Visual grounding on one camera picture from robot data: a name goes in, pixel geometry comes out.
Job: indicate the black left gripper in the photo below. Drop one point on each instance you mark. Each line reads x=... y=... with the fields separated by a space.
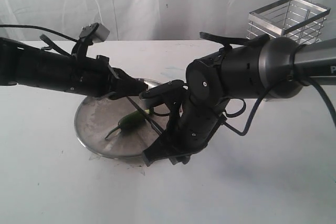
x=117 y=84

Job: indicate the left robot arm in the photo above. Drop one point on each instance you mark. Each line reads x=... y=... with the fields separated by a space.
x=94 y=77

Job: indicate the green chili pepper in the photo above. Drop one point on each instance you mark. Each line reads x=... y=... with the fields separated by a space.
x=128 y=122

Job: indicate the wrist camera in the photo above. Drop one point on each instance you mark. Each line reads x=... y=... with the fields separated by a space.
x=91 y=34
x=169 y=93

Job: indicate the wire metal utensil holder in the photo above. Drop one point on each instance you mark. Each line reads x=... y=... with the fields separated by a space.
x=288 y=19

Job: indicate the black kitchen knife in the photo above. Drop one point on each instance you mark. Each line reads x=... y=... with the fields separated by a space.
x=154 y=125

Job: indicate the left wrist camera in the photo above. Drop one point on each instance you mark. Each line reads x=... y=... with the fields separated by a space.
x=91 y=34

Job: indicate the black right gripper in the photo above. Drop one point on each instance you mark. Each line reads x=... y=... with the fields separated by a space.
x=188 y=136

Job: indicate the round steel plate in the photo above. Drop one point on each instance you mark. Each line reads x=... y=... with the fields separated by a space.
x=95 y=118

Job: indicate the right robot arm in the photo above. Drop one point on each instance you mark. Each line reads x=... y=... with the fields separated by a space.
x=242 y=69

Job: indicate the white backdrop curtain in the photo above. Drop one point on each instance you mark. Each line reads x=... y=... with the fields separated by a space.
x=138 y=19

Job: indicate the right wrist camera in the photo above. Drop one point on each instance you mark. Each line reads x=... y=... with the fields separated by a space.
x=169 y=93

